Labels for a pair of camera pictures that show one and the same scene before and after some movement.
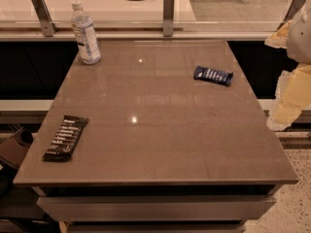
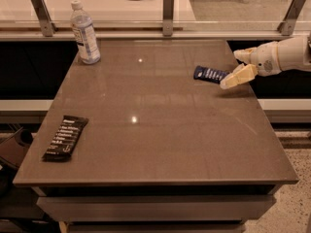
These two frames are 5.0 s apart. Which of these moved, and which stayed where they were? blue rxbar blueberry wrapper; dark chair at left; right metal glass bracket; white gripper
Moved: white gripper
Stayed: blue rxbar blueberry wrapper; dark chair at left; right metal glass bracket
